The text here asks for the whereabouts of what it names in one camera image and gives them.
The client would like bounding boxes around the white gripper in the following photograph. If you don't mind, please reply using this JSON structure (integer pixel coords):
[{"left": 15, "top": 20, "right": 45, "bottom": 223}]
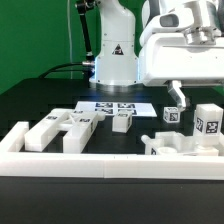
[{"left": 139, "top": 33, "right": 224, "bottom": 112}]

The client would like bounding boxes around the white chair seat part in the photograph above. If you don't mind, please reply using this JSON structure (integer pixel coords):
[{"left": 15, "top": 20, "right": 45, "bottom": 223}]
[{"left": 141, "top": 131, "right": 224, "bottom": 156}]

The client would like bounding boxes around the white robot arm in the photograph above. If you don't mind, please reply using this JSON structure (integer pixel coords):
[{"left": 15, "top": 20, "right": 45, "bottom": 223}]
[{"left": 90, "top": 0, "right": 224, "bottom": 111}]

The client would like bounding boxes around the white tag sheet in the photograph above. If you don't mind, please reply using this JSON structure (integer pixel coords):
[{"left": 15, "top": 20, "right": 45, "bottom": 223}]
[{"left": 75, "top": 101, "right": 157, "bottom": 117}]

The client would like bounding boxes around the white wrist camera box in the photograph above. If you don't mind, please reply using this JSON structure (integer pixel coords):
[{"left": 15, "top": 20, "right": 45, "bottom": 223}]
[{"left": 140, "top": 7, "right": 194, "bottom": 46}]

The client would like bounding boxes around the black cable bundle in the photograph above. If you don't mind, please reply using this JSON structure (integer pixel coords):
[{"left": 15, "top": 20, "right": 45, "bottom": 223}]
[{"left": 38, "top": 61, "right": 98, "bottom": 80}]

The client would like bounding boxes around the white chair back frame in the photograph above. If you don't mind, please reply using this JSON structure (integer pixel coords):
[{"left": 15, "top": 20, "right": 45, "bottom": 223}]
[{"left": 25, "top": 108, "right": 100, "bottom": 154}]

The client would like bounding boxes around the black jointed camera mount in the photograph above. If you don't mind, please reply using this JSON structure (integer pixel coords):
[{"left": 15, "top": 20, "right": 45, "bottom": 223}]
[{"left": 75, "top": 0, "right": 96, "bottom": 62}]

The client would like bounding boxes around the white U-shaped fence frame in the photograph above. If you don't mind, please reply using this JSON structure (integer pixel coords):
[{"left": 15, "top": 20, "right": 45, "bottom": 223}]
[{"left": 0, "top": 122, "right": 224, "bottom": 180}]

